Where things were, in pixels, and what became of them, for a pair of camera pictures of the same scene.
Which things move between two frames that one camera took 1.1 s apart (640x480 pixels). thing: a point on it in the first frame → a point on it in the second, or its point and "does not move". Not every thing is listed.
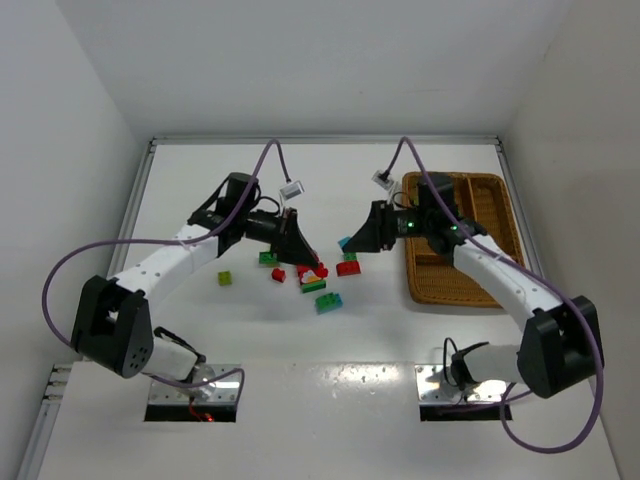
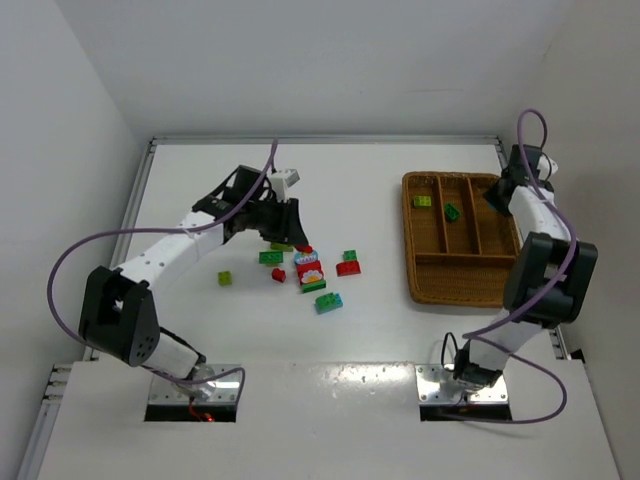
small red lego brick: x=279 y=275 does not move
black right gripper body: x=382 y=226 → x=498 y=195
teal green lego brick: x=328 y=302 does not move
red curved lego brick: x=347 y=268 does not move
